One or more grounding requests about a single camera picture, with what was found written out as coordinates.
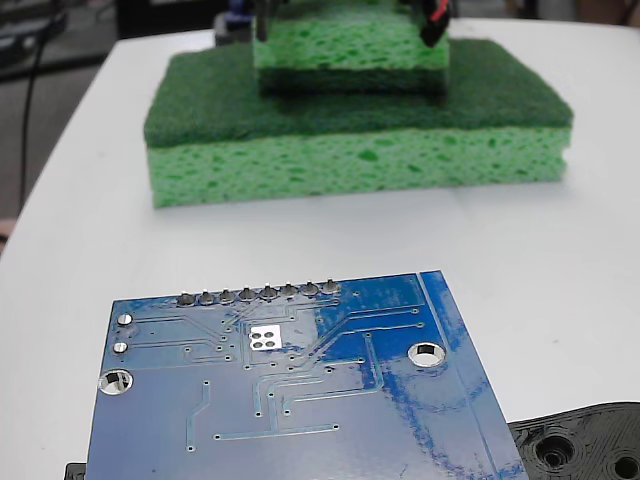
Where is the red wire probe black sleeve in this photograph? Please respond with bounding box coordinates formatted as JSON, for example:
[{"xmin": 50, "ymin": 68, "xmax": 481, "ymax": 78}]
[{"xmin": 417, "ymin": 0, "xmax": 453, "ymax": 48}]

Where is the dark block with blue part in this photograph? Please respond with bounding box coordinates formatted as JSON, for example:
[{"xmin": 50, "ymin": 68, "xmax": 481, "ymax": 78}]
[{"xmin": 213, "ymin": 0, "xmax": 257, "ymax": 47}]

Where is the dark electronic equipment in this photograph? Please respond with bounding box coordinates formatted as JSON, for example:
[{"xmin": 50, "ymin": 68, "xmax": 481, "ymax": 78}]
[{"xmin": 0, "ymin": 7, "xmax": 70, "ymax": 79}]

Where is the small green scrub sponge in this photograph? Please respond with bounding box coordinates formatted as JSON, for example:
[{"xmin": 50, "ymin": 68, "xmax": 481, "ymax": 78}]
[{"xmin": 252, "ymin": 0, "xmax": 451, "ymax": 96}]

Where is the thin black cable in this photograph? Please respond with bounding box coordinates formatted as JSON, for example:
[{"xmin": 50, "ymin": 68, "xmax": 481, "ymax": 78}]
[{"xmin": 17, "ymin": 9, "xmax": 57, "ymax": 214}]

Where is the large green scrub sponge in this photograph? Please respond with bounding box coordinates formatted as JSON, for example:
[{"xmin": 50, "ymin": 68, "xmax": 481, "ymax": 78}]
[{"xmin": 142, "ymin": 38, "xmax": 575, "ymax": 210}]

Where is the blue printed circuit board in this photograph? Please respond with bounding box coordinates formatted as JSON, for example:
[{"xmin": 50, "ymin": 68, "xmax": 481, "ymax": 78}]
[{"xmin": 84, "ymin": 269, "xmax": 531, "ymax": 480}]

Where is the black plastic bracket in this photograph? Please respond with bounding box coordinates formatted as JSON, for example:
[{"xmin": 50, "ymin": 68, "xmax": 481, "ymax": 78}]
[{"xmin": 63, "ymin": 399, "xmax": 640, "ymax": 480}]

